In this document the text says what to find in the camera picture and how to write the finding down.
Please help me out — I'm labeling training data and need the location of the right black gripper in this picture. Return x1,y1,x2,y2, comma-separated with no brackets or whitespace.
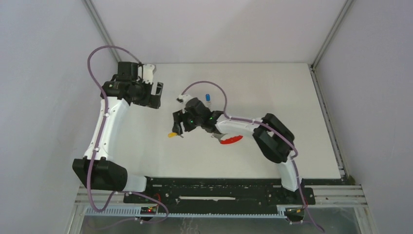
172,109,203,136

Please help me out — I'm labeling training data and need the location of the red tag keyring with chain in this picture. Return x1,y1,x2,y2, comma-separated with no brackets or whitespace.
211,134,243,145

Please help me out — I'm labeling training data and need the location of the yellow tagged key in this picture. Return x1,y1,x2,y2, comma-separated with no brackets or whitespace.
168,132,183,138

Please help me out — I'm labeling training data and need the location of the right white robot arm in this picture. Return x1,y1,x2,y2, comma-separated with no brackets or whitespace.
168,95,303,204

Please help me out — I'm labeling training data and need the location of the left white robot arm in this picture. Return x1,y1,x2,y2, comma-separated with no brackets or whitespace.
72,62,163,203

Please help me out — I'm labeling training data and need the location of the small circuit board with leds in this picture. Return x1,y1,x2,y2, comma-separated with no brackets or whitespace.
140,207,157,215

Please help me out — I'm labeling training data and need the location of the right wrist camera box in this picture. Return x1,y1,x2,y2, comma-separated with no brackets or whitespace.
176,94,193,107

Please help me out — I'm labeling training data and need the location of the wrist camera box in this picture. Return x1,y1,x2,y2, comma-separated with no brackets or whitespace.
176,94,193,107
141,64,156,84

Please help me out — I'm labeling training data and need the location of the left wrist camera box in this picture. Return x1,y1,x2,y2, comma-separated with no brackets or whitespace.
141,64,156,84

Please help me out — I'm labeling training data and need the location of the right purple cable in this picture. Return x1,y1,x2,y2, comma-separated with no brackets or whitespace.
180,80,325,233

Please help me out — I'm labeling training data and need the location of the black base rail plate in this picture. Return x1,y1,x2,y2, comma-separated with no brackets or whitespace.
123,176,316,215

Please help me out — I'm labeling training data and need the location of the white cable duct strip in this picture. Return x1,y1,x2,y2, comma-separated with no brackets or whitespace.
85,206,299,219

